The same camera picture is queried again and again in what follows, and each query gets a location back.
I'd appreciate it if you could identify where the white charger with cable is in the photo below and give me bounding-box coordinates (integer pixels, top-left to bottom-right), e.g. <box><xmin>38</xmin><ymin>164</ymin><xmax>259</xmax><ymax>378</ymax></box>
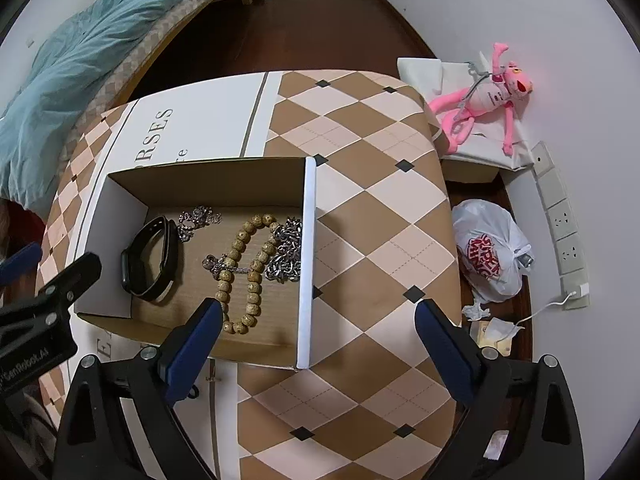
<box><xmin>515</xmin><ymin>282</ymin><xmax>590</xmax><ymax>326</ymax></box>

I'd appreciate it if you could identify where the bed with patterned mattress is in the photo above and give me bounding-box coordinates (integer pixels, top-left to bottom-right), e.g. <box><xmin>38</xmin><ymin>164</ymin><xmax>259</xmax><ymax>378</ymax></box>
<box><xmin>54</xmin><ymin>0</ymin><xmax>254</xmax><ymax>172</ymax></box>

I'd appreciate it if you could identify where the checkered tablecloth with text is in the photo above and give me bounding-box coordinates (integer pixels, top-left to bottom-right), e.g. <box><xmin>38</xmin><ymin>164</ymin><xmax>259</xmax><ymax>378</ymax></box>
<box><xmin>38</xmin><ymin>70</ymin><xmax>461</xmax><ymax>479</ymax></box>

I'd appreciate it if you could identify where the white cardboard box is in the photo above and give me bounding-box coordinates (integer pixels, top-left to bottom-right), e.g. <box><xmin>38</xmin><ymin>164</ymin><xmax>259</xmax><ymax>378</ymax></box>
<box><xmin>74</xmin><ymin>157</ymin><xmax>316</xmax><ymax>370</ymax></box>

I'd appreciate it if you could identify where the crumpled white tissue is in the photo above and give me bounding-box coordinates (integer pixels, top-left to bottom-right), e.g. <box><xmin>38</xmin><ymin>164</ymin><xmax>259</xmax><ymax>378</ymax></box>
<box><xmin>462</xmin><ymin>302</ymin><xmax>491</xmax><ymax>322</ymax></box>

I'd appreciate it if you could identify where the thick silver chain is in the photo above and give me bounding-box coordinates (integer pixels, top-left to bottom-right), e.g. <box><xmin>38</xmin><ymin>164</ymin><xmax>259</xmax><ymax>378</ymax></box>
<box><xmin>263</xmin><ymin>216</ymin><xmax>305</xmax><ymax>284</ymax></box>

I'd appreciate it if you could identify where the cardboard box under bag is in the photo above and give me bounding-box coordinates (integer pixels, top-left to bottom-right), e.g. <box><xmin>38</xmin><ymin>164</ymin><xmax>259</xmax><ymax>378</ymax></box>
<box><xmin>440</xmin><ymin>159</ymin><xmax>500</xmax><ymax>184</ymax></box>

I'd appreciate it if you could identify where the white plastic bag red print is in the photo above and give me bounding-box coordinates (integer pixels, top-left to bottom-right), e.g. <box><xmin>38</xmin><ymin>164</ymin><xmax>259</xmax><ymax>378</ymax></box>
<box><xmin>451</xmin><ymin>200</ymin><xmax>534</xmax><ymax>304</ymax></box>

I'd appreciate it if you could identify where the teal duvet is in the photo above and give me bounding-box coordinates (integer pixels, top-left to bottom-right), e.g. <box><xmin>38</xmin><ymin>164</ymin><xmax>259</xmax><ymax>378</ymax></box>
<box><xmin>1</xmin><ymin>0</ymin><xmax>181</xmax><ymax>214</ymax></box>

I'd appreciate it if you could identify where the white cloth bag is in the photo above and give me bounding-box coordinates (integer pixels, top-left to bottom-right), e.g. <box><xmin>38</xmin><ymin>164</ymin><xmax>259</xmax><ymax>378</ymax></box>
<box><xmin>396</xmin><ymin>56</ymin><xmax>536</xmax><ymax>172</ymax></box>

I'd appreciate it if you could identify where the white wall power strip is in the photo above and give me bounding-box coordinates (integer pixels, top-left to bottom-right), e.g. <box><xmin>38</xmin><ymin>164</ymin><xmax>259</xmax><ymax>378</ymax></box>
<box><xmin>530</xmin><ymin>142</ymin><xmax>590</xmax><ymax>310</ymax></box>

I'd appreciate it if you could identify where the black smart band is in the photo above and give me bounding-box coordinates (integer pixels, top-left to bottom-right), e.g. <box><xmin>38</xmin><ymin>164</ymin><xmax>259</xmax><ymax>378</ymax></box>
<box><xmin>120</xmin><ymin>216</ymin><xmax>179</xmax><ymax>302</ymax></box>

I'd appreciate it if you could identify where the wooden bead bracelet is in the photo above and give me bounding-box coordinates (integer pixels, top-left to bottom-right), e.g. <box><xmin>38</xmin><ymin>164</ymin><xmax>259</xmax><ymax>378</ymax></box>
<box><xmin>202</xmin><ymin>212</ymin><xmax>281</xmax><ymax>336</ymax></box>

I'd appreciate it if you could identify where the pink panther plush toy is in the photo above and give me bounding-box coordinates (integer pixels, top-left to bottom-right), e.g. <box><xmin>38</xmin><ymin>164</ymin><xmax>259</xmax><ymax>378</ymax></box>
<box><xmin>427</xmin><ymin>42</ymin><xmax>534</xmax><ymax>156</ymax></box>

